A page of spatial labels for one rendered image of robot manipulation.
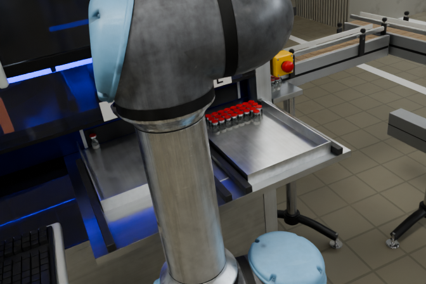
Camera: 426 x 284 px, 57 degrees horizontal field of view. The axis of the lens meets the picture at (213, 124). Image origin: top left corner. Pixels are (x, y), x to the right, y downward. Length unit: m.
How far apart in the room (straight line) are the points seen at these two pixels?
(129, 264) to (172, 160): 1.08
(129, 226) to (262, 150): 0.42
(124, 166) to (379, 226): 1.45
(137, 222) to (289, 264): 0.44
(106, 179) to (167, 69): 0.76
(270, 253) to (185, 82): 0.34
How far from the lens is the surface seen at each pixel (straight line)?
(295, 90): 1.48
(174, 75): 0.40
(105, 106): 1.17
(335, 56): 1.70
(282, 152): 1.11
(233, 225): 1.61
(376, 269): 2.02
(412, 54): 1.87
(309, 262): 0.64
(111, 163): 1.19
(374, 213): 2.29
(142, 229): 0.93
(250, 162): 1.08
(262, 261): 0.63
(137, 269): 1.54
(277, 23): 0.43
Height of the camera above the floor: 1.49
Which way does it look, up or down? 28 degrees down
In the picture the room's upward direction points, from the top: 7 degrees counter-clockwise
